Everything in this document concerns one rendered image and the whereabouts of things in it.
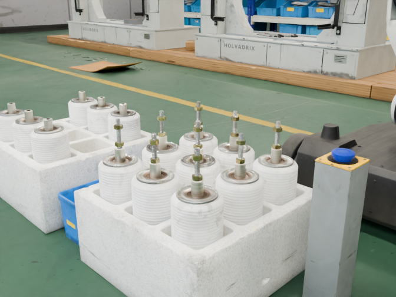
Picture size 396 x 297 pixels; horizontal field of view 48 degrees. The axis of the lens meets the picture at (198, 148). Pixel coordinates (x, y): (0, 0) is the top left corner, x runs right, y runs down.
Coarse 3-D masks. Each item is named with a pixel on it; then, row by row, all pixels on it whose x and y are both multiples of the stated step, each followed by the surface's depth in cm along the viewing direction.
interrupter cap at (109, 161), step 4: (108, 156) 97; (112, 156) 98; (128, 156) 97; (132, 156) 98; (136, 156) 97; (104, 160) 95; (108, 160) 95; (112, 160) 96; (128, 160) 96; (132, 160) 95; (136, 160) 95; (104, 164) 93; (108, 164) 93; (112, 164) 93; (116, 164) 93; (120, 164) 93; (124, 164) 93; (128, 164) 93; (132, 164) 93
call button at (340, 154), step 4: (336, 148) 80; (340, 148) 80; (344, 148) 80; (332, 152) 78; (336, 152) 78; (340, 152) 78; (344, 152) 78; (348, 152) 78; (352, 152) 78; (336, 156) 77; (340, 156) 77; (344, 156) 77; (348, 156) 77; (352, 156) 77; (336, 160) 78; (340, 160) 78; (344, 160) 77; (348, 160) 77
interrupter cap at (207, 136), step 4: (192, 132) 114; (204, 132) 114; (184, 136) 111; (188, 136) 111; (192, 136) 112; (204, 136) 112; (208, 136) 111; (212, 136) 111; (188, 140) 109; (192, 140) 108; (200, 140) 108; (204, 140) 108; (208, 140) 109
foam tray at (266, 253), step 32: (96, 192) 99; (96, 224) 94; (128, 224) 85; (160, 224) 84; (224, 224) 84; (256, 224) 84; (288, 224) 90; (96, 256) 98; (128, 256) 87; (160, 256) 79; (192, 256) 74; (224, 256) 77; (256, 256) 85; (288, 256) 94; (128, 288) 90; (160, 288) 82; (192, 288) 74; (224, 288) 79; (256, 288) 87
